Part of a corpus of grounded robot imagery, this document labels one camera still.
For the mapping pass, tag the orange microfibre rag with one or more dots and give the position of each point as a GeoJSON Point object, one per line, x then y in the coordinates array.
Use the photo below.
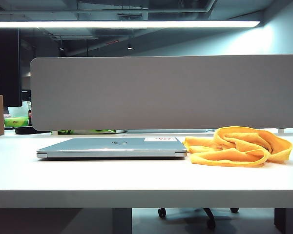
{"type": "Point", "coordinates": [234, 156]}

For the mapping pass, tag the silver closed laptop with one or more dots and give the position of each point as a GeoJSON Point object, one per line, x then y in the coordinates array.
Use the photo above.
{"type": "Point", "coordinates": [100, 148]}

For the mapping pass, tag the white label sticker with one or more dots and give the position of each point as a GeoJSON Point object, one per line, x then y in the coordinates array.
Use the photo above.
{"type": "Point", "coordinates": [161, 139]}

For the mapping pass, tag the grey fabric desk divider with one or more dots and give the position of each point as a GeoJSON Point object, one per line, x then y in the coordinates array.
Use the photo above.
{"type": "Point", "coordinates": [161, 92]}

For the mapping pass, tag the green plastic package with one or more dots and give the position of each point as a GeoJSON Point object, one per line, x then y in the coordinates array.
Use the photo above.
{"type": "Point", "coordinates": [88, 131]}

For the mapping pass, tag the grey table leg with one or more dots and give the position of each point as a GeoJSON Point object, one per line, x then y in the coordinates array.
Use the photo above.
{"type": "Point", "coordinates": [122, 220]}

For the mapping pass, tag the dark cola bottle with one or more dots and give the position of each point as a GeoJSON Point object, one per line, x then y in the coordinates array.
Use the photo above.
{"type": "Point", "coordinates": [30, 119]}

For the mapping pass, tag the black office chair base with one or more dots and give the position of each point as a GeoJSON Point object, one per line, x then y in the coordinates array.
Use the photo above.
{"type": "Point", "coordinates": [210, 215]}

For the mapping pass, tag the black round monitor base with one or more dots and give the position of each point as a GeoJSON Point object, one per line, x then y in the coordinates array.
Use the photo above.
{"type": "Point", "coordinates": [27, 130]}

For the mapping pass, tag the white tissue sheet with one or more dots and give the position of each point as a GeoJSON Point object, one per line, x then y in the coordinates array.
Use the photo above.
{"type": "Point", "coordinates": [18, 111]}

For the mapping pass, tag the green tissue box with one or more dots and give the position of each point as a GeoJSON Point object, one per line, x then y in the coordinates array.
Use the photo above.
{"type": "Point", "coordinates": [15, 122]}

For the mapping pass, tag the black computer monitor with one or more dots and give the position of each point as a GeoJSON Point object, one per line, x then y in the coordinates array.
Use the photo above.
{"type": "Point", "coordinates": [5, 73]}

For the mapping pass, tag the dark table leg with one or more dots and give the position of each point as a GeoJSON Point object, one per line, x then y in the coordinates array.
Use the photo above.
{"type": "Point", "coordinates": [286, 220]}

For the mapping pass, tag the white divider bracket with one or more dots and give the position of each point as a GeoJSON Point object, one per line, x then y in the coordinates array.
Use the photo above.
{"type": "Point", "coordinates": [54, 132]}
{"type": "Point", "coordinates": [280, 130]}

